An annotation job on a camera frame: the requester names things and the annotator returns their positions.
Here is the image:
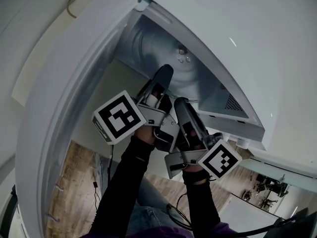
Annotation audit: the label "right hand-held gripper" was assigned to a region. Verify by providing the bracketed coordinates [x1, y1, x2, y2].
[164, 97, 243, 181]

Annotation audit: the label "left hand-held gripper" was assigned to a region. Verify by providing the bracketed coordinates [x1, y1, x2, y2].
[92, 64, 181, 152]

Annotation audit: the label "person's left forearm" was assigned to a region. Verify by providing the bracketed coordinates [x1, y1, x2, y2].
[93, 126, 156, 235]

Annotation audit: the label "person's right forearm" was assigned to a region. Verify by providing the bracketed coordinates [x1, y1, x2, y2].
[182, 164, 221, 232]

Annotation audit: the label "person's legs in jeans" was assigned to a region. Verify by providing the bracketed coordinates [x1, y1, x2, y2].
[106, 155, 193, 233]

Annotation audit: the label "black machinery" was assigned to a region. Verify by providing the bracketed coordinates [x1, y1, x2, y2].
[241, 174, 291, 209]

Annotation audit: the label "person's purple top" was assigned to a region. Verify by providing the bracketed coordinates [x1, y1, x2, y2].
[80, 221, 240, 238]

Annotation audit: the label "black box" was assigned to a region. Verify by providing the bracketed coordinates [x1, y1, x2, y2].
[272, 207, 317, 238]

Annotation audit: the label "black curved bar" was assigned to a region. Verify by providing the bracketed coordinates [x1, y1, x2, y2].
[0, 184, 18, 238]

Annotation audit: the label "black cable bundle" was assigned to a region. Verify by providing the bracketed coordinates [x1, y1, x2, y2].
[165, 192, 194, 232]

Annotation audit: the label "thin black cable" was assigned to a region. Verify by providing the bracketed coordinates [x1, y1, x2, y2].
[92, 181, 100, 219]

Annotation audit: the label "beige power cord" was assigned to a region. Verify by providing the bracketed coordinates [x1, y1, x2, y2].
[66, 0, 111, 18]

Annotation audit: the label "thick black cable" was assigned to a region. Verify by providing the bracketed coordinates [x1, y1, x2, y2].
[237, 217, 298, 236]

